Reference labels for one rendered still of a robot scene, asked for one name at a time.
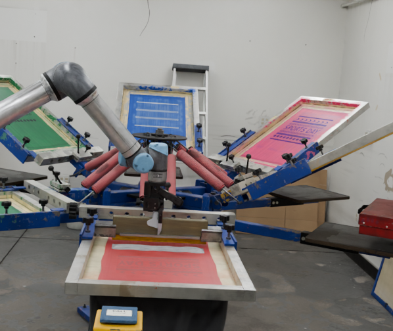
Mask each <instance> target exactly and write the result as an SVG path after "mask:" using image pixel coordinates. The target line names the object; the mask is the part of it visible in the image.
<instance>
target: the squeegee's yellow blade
mask: <svg viewBox="0 0 393 331"><path fill-rule="evenodd" d="M116 238H141V239H155V240H181V241H195V242H200V240H192V239H178V238H153V237H139V236H120V235H117V234H116Z"/></svg>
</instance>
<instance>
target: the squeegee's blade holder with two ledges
mask: <svg viewBox="0 0 393 331"><path fill-rule="evenodd" d="M120 236H139V237H153V238H178V239H192V240H200V237H199V236H179V235H165V234H159V235H157V234H139V233H126V232H120Z"/></svg>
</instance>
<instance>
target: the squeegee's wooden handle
mask: <svg viewBox="0 0 393 331"><path fill-rule="evenodd" d="M150 219H152V217H143V216H130V215H114V216H113V225H116V234H117V235H120V232H126V233H139V234H158V229H157V228H154V227H151V226H148V225H147V221H148V220H150ZM202 229H206V230H208V220H205V219H180V218H167V217H163V218H162V231H161V232H160V234H165V235H179V236H199V237H200V239H201V231H202Z"/></svg>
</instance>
